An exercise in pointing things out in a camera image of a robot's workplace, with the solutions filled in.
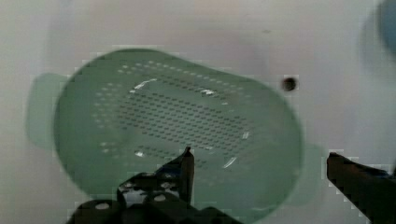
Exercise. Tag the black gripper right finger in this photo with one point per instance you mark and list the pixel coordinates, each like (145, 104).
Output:
(371, 190)

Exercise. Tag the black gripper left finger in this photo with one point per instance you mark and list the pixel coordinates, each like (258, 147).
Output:
(161, 197)

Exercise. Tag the green plastic strainer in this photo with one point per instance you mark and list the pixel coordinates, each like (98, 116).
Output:
(130, 111)

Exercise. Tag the blue toy stove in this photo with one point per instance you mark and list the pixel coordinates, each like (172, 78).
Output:
(387, 24)

